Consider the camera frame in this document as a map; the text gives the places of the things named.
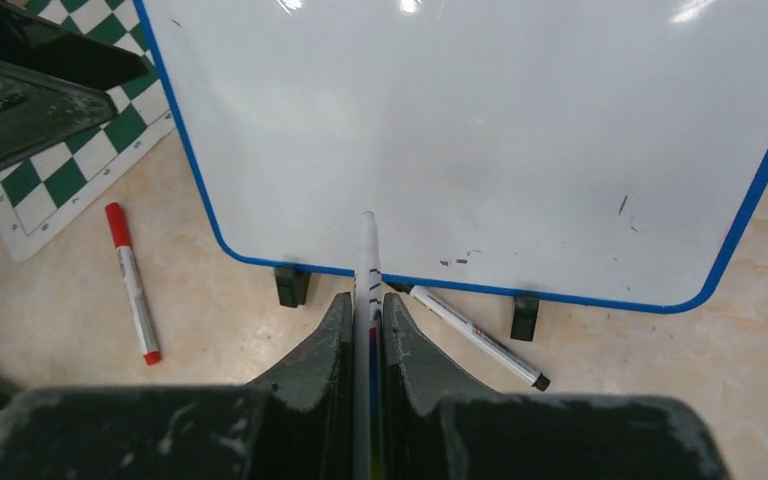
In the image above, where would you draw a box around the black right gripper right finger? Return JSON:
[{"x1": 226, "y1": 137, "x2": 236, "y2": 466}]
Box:
[{"x1": 383, "y1": 293, "x2": 730, "y2": 479}]

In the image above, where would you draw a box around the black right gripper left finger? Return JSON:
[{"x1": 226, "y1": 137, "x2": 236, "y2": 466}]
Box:
[{"x1": 0, "y1": 293, "x2": 353, "y2": 479}]

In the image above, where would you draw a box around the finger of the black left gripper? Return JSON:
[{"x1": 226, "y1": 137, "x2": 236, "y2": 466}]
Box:
[
  {"x1": 0, "y1": 1, "x2": 148, "y2": 91},
  {"x1": 0, "y1": 61, "x2": 117, "y2": 171}
]

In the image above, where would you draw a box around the blue marker pen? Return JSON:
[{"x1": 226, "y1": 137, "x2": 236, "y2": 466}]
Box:
[{"x1": 353, "y1": 211, "x2": 385, "y2": 479}]

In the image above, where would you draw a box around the blue framed whiteboard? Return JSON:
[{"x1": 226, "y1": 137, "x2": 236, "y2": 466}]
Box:
[{"x1": 136, "y1": 1, "x2": 768, "y2": 314}]

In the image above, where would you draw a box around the green white chessboard mat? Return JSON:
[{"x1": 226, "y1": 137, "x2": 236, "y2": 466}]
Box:
[{"x1": 0, "y1": 0, "x2": 175, "y2": 261}]

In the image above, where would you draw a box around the black cap marker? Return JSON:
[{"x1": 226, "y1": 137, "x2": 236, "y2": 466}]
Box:
[{"x1": 388, "y1": 282, "x2": 551, "y2": 392}]

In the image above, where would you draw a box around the red cap marker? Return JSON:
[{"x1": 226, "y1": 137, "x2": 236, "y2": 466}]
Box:
[{"x1": 105, "y1": 202, "x2": 162, "y2": 366}]

